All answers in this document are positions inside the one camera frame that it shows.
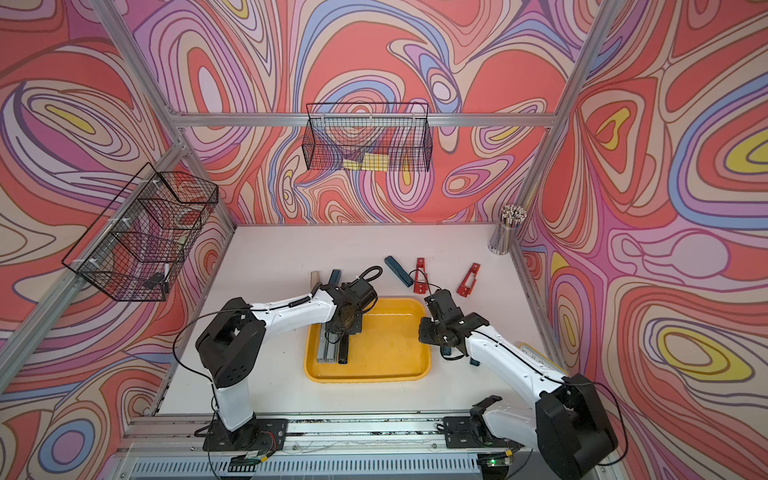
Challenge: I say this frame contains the cup of metal rods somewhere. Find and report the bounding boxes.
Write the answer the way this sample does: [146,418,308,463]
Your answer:
[488,205,527,255]

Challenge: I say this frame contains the red pruning pliers right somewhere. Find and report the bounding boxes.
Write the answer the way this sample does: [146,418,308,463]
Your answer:
[456,262,481,298]

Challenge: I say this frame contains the black wire basket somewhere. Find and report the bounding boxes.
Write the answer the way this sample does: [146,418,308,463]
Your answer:
[302,101,433,172]
[62,164,219,302]

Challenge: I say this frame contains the teal pliers at back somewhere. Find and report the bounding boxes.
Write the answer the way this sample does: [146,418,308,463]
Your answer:
[384,255,414,287]

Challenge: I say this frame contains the red pruning pliers left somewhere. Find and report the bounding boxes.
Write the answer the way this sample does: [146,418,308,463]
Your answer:
[413,257,430,295]

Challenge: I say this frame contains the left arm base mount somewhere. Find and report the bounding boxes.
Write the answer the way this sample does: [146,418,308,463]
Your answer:
[203,415,288,453]

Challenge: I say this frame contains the black wire basket back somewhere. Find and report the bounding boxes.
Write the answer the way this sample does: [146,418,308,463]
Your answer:
[302,101,433,172]

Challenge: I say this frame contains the yellow dial object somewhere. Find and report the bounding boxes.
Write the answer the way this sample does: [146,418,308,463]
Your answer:
[515,342,565,373]

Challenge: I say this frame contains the black pruning pliers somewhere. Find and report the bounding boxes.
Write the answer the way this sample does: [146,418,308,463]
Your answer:
[337,335,350,365]

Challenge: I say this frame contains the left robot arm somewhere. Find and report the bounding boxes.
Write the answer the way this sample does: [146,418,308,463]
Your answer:
[195,277,378,433]

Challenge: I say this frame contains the grey pruning pliers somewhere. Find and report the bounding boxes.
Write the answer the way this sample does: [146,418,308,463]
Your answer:
[316,325,328,364]
[325,333,340,363]

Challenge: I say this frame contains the yellow sticky notes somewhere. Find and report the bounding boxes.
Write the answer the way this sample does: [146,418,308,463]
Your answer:
[342,153,390,172]

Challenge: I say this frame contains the aluminium frame post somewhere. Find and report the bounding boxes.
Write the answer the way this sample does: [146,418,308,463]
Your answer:
[89,0,238,232]

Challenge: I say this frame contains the red pruning pliers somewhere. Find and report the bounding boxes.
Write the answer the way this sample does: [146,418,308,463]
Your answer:
[456,262,481,298]
[413,257,430,295]

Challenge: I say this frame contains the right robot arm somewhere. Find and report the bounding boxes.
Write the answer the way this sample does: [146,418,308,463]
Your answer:
[419,289,619,479]

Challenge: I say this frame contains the yellow storage tray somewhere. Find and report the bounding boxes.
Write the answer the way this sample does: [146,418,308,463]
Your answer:
[304,297,432,383]

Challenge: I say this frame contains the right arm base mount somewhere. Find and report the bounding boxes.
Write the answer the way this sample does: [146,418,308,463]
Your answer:
[436,395,508,449]

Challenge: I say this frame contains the beige pruning pliers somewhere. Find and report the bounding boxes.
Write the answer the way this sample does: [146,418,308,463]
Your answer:
[309,271,320,290]

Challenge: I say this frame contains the aluminium rail base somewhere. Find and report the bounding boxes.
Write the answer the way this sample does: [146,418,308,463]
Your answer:
[106,411,556,479]

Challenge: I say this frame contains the black wire basket left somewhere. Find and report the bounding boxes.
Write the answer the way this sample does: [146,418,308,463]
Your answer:
[62,164,219,302]

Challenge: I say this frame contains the teal pruning pliers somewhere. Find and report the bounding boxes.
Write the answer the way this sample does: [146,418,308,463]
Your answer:
[328,269,341,286]

